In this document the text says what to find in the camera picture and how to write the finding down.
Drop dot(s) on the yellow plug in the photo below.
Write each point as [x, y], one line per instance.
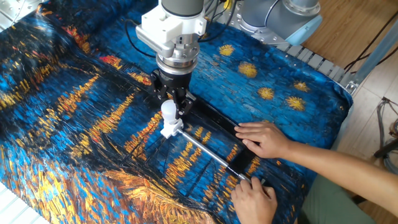
[227, 3]

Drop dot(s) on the aluminium frame post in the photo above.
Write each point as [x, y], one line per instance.
[373, 56]

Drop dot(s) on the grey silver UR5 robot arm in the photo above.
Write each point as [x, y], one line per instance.
[280, 21]

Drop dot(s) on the starry night painting cloth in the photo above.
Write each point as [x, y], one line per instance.
[77, 140]

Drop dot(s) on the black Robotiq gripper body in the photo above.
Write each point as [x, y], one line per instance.
[172, 82]

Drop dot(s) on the black stand leg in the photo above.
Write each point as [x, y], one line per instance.
[387, 149]

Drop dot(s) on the person's left hand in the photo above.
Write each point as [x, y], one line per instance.
[253, 202]

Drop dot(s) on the person's right forearm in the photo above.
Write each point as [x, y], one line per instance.
[342, 174]

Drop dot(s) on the black C-clamp with silver screw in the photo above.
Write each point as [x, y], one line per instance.
[217, 118]

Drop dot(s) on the green trousers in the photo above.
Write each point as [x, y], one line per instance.
[332, 205]

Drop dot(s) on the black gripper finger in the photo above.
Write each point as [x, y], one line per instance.
[160, 93]
[184, 104]

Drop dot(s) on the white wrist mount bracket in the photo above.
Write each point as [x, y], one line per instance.
[168, 31]

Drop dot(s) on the white light bulb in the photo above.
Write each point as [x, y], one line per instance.
[168, 112]

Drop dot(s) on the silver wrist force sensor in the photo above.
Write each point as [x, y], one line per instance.
[177, 60]

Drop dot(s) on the white lamp socket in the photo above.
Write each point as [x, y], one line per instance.
[171, 129]

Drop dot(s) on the person's right hand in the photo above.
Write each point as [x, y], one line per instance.
[264, 138]

